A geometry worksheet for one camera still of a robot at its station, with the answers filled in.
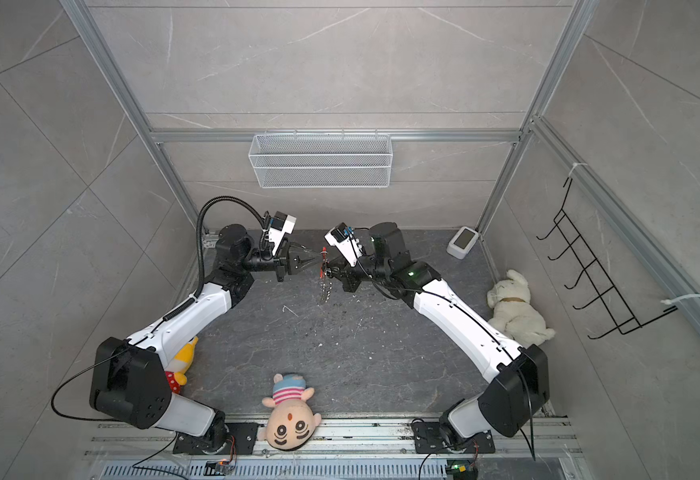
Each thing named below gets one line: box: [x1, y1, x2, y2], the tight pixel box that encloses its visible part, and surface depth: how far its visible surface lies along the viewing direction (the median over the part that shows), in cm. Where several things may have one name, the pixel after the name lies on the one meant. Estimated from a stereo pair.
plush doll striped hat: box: [257, 374, 322, 451], surface depth 72 cm
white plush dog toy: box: [486, 269, 556, 348], surface depth 92 cm
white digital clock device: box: [446, 226, 480, 260], surface depth 113 cm
